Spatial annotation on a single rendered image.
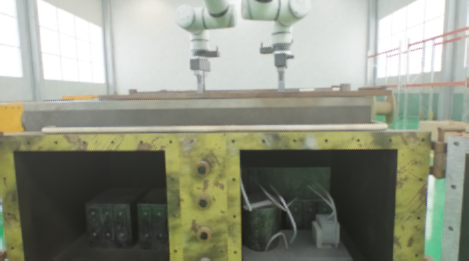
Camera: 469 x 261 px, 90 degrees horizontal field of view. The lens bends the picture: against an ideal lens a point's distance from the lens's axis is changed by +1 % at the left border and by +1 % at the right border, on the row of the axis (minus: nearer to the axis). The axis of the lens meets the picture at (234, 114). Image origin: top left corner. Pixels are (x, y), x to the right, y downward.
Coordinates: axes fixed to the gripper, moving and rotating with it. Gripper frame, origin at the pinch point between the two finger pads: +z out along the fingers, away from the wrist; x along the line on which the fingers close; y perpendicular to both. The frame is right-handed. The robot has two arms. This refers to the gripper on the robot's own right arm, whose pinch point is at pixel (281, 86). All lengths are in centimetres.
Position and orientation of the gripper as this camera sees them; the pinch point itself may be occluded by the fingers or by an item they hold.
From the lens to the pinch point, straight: 102.8
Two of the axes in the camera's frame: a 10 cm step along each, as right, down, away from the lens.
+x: 2.7, -0.9, 9.6
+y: 9.6, 0.1, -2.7
